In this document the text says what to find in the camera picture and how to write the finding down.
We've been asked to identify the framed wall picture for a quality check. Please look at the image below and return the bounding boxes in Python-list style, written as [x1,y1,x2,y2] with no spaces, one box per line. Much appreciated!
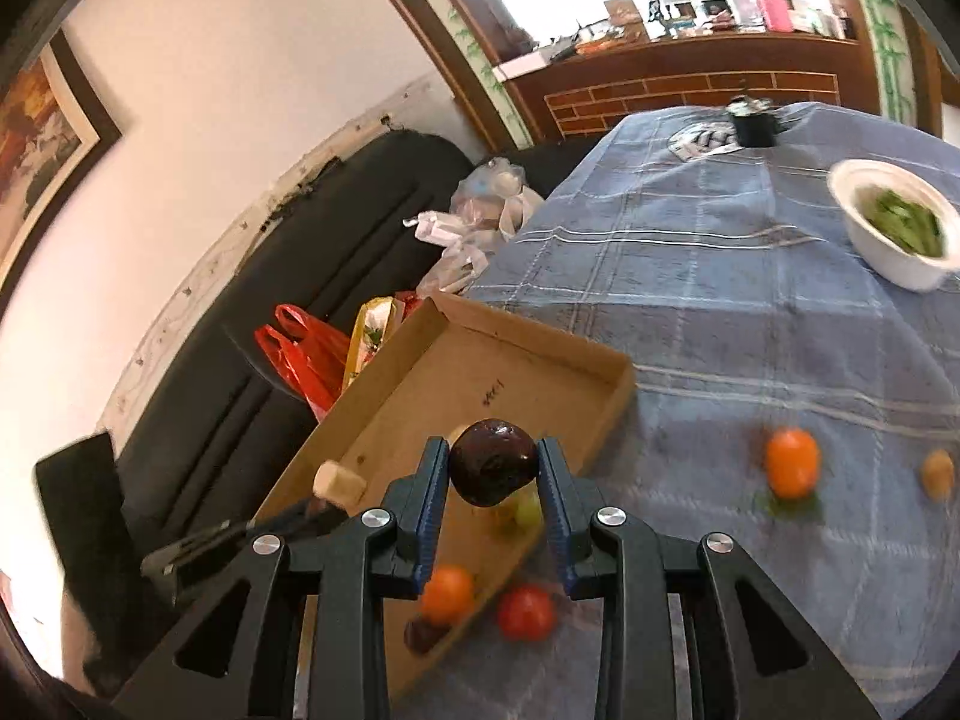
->
[0,30,122,301]

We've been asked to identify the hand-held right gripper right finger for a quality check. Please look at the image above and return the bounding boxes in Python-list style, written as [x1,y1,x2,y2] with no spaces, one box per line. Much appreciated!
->
[536,435,882,720]

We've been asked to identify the brick fronted wooden counter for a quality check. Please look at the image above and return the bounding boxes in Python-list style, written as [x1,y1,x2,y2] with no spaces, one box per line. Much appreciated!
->
[491,34,871,147]

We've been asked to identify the green vegetables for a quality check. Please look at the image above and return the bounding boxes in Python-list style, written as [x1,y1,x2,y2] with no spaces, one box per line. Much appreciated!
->
[862,191,946,256]

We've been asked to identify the large clear plastic bag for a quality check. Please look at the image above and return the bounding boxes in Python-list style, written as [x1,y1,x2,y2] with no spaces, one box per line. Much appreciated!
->
[416,229,496,297]

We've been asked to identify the white bowl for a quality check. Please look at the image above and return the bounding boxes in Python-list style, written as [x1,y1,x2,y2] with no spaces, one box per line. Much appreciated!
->
[827,159,960,292]

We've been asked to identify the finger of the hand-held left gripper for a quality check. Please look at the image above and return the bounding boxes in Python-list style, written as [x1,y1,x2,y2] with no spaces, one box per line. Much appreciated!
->
[141,514,347,582]
[225,496,331,541]

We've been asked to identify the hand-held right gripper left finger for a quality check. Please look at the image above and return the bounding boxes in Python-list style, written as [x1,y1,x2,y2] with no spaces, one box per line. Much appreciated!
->
[112,435,451,720]

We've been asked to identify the orange tangerine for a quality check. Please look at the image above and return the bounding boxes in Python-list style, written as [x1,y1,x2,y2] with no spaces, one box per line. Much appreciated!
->
[420,565,477,625]
[765,427,820,500]

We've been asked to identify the yellow snack box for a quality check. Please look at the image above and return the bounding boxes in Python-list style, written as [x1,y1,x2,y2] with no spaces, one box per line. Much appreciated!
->
[341,298,406,395]

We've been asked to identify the shallow cardboard tray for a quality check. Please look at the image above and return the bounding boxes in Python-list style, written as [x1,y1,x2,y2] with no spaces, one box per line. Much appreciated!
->
[255,291,637,698]

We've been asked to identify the black sofa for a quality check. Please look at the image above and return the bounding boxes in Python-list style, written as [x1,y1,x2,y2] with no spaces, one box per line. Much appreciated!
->
[34,131,578,698]

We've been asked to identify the small red tomato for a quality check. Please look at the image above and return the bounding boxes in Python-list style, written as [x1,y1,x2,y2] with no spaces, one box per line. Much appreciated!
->
[496,585,557,642]

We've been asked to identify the blue plaid tablecloth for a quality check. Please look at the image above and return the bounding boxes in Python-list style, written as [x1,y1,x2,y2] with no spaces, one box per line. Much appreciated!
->
[390,101,960,720]

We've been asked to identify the flat white box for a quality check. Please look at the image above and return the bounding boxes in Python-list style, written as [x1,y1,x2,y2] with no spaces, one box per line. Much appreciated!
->
[491,52,560,82]

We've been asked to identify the dark purple plum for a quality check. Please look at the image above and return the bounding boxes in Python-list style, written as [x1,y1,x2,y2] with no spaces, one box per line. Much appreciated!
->
[403,615,443,653]
[448,418,539,509]

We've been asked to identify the beige fruit chunk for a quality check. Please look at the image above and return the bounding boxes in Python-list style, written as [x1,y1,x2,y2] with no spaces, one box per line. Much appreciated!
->
[313,461,367,509]

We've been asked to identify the white printed packet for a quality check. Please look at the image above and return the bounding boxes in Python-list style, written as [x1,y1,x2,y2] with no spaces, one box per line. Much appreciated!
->
[667,124,740,160]

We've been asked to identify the green grape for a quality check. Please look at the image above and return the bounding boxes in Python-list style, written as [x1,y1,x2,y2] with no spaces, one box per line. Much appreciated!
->
[512,487,545,530]

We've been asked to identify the brown round fruit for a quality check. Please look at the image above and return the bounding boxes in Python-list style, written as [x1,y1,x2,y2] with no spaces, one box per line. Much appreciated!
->
[921,448,955,500]

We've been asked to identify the black cup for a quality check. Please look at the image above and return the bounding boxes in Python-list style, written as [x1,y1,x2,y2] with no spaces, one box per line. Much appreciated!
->
[726,96,781,147]

